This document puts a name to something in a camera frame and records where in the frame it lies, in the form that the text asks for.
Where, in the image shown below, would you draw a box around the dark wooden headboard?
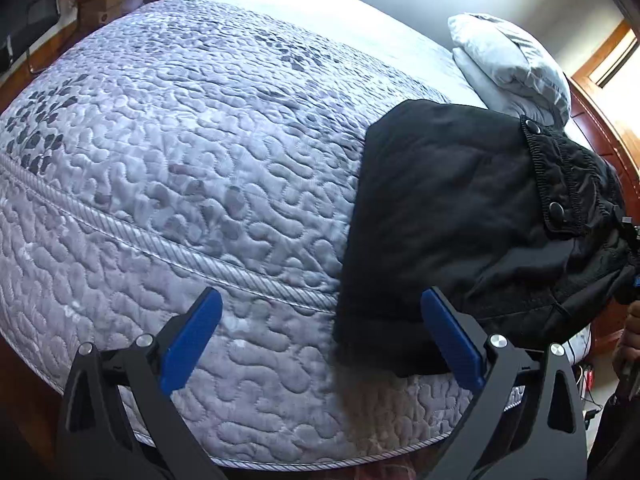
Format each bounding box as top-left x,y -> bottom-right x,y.
568,79 -> 639,356

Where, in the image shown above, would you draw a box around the black pants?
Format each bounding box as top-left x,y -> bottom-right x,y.
333,100 -> 628,377

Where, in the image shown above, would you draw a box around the grey folded duvet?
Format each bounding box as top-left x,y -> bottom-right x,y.
448,13 -> 570,129

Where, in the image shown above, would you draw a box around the person's right hand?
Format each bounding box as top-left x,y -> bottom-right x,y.
612,301 -> 640,378

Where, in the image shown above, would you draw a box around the grey quilted bedspread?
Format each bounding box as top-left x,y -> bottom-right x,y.
1,0 -> 478,470

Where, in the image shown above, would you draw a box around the cardboard box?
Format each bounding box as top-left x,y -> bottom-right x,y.
79,0 -> 124,28

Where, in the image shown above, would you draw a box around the black chrome chair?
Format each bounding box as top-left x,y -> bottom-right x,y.
1,0 -> 61,74

